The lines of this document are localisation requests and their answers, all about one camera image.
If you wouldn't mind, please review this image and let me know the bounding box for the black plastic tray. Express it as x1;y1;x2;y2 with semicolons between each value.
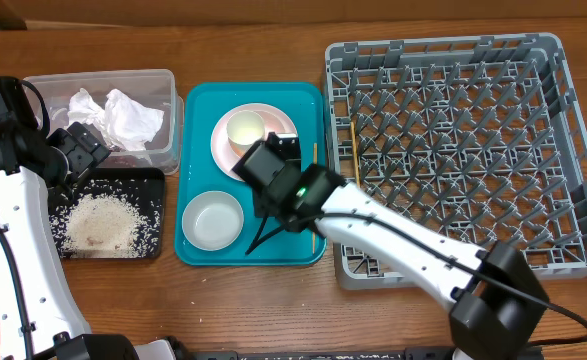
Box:
47;167;166;261

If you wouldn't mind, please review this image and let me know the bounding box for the white bowl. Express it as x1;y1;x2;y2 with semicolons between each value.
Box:
181;191;244;252

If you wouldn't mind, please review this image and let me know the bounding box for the white rice pile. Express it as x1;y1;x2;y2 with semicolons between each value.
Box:
48;182;163;259

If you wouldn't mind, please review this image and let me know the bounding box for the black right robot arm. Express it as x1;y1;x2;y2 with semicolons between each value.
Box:
233;137;548;359

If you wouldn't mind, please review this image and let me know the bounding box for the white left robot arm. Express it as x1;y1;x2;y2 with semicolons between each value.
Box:
0;76;194;360

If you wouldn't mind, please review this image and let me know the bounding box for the clear plastic bin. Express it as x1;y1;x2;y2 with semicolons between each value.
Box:
26;69;184;175

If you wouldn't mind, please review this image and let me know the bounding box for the pink small bowl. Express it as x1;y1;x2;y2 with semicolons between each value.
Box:
254;111;283;140

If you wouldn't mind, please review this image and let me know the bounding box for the teal serving tray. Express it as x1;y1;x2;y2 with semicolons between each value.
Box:
174;82;327;266

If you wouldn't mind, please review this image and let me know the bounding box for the cardboard backdrop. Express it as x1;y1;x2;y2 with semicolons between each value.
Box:
0;0;587;29

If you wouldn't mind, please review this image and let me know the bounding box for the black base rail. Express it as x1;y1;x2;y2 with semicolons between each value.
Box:
187;345;544;360

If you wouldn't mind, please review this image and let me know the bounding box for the cream cup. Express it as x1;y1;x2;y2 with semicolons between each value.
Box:
226;110;265;156

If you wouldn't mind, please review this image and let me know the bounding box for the wooden chopstick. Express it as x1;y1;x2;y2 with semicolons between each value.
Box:
350;120;361;187
311;143;318;255

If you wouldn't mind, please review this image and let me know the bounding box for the grey dish rack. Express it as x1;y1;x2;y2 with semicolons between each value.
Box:
323;33;587;279

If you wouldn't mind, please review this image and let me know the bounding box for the red snack wrapper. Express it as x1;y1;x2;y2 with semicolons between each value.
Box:
102;150;149;168

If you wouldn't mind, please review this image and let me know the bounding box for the pink plate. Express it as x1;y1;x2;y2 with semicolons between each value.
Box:
211;103;298;181

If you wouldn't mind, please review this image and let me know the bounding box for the white napkin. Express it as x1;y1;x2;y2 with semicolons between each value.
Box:
68;88;164;151

